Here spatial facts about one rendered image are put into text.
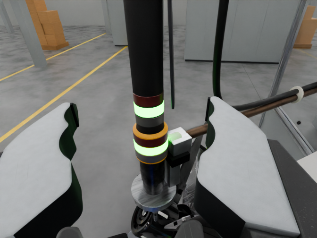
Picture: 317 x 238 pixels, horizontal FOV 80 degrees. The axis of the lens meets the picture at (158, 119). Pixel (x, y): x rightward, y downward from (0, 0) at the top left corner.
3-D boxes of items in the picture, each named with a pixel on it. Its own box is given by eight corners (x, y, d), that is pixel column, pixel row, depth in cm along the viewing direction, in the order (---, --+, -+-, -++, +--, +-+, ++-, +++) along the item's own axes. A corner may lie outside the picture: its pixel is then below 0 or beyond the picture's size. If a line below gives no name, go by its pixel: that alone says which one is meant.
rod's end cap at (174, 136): (176, 139, 28) (177, 128, 27) (183, 147, 27) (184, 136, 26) (164, 143, 27) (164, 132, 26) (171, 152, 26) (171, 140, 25)
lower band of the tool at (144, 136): (158, 139, 28) (158, 113, 26) (173, 157, 25) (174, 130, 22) (131, 148, 27) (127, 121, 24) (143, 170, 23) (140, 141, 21)
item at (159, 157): (158, 137, 28) (158, 130, 27) (174, 156, 25) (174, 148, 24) (130, 146, 26) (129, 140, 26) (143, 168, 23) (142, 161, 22)
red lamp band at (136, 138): (158, 122, 27) (158, 115, 26) (174, 140, 23) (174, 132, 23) (128, 131, 25) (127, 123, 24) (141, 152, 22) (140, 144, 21)
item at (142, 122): (156, 109, 25) (155, 100, 24) (169, 122, 22) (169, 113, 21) (131, 116, 23) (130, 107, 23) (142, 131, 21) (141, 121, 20)
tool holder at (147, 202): (172, 164, 35) (173, 119, 30) (195, 193, 30) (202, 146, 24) (125, 182, 32) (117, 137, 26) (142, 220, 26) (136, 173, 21)
